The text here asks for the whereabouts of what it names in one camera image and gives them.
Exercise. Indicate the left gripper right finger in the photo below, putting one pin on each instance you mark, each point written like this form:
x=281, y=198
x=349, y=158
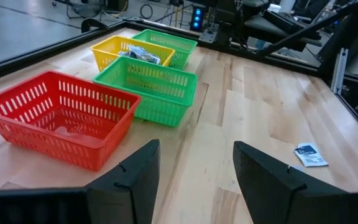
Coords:
x=259, y=186

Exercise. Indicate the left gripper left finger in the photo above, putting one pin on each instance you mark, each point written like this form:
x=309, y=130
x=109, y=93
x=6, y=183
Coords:
x=135, y=186

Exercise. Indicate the green plastic basket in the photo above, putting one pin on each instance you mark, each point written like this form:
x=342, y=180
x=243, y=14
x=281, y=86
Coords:
x=166, y=112
x=185, y=49

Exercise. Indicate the red plastic basket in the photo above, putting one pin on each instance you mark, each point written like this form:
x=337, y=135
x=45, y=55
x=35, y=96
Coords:
x=26, y=137

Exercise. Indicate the yellow plastic basket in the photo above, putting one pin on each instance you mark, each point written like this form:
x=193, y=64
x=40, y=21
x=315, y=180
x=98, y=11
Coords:
x=104, y=59

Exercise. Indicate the silver aluminium strut plate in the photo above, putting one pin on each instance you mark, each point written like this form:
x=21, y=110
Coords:
x=340, y=68

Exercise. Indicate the black cart bar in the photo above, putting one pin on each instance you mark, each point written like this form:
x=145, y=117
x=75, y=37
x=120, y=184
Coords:
x=306, y=29

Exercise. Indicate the black power supply box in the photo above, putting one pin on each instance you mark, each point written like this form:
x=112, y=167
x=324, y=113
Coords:
x=193, y=18

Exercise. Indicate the silver mounting bracket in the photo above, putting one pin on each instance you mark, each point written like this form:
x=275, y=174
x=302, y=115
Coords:
x=208, y=35

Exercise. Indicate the black frame bracket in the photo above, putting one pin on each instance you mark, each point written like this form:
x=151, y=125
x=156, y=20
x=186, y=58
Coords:
x=89, y=22

